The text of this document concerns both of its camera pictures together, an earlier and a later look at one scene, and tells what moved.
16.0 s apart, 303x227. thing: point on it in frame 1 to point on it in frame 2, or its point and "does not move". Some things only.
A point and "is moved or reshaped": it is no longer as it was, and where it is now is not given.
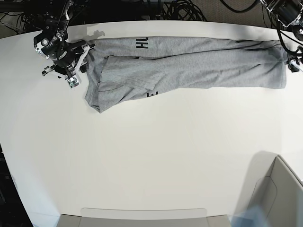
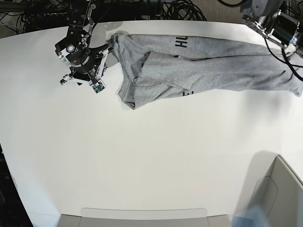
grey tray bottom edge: (191, 217) does not move
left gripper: (66, 56) to (86, 63)
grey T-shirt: (122, 68) is moved or reshaped
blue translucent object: (254, 216) does not move
